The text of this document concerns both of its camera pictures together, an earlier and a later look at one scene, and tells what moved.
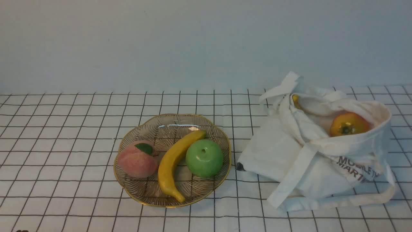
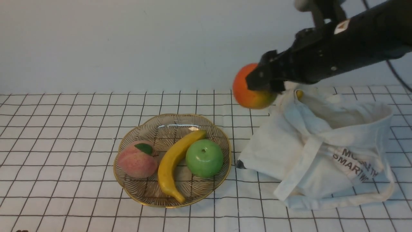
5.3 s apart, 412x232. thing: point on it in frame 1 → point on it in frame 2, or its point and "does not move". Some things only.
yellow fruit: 295,99 → 299,93
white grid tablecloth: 57,171 does not move
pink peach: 138,159 does not move
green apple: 204,158 does not move
